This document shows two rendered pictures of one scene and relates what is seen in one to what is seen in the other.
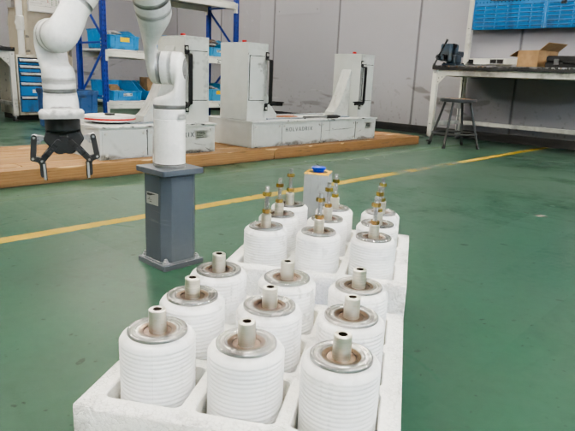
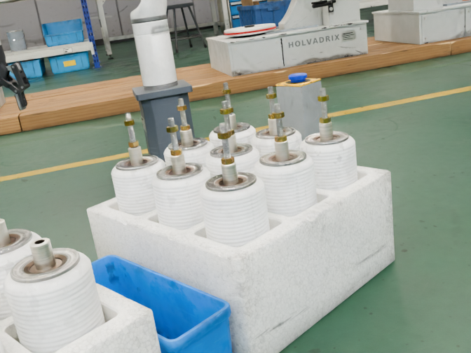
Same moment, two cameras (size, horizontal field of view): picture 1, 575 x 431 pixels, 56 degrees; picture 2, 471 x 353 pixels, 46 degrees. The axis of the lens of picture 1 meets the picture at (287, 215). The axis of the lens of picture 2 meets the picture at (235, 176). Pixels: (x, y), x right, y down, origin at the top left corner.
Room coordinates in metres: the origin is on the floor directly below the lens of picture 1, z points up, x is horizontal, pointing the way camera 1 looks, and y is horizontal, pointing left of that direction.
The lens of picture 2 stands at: (0.48, -0.63, 0.51)
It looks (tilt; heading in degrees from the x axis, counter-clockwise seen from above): 18 degrees down; 35
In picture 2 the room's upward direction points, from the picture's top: 8 degrees counter-clockwise
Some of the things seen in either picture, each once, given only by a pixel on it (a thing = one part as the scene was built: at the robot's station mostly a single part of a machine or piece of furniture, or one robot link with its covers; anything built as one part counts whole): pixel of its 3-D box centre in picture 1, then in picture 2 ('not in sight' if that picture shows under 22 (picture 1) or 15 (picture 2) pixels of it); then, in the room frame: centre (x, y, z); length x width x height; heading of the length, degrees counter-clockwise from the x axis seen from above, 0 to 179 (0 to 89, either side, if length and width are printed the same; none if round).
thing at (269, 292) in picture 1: (269, 297); not in sight; (0.73, 0.02, 0.26); 0.02 x 0.02 x 0.03
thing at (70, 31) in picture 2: not in sight; (64, 32); (4.29, 3.81, 0.36); 0.50 x 0.38 x 0.21; 47
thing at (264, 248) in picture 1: (264, 265); (146, 211); (1.16, 0.05, 0.16); 0.10 x 0.10 x 0.18
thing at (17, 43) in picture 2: not in sight; (17, 40); (3.91, 4.05, 0.35); 0.16 x 0.15 x 0.19; 137
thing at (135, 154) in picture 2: (266, 221); (135, 156); (1.16, 0.05, 0.26); 0.02 x 0.02 x 0.03
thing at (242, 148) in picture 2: (327, 219); (231, 150); (1.25, -0.09, 0.25); 0.08 x 0.08 x 0.01
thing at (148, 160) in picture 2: (265, 226); (137, 163); (1.16, 0.05, 0.25); 0.08 x 0.08 x 0.01
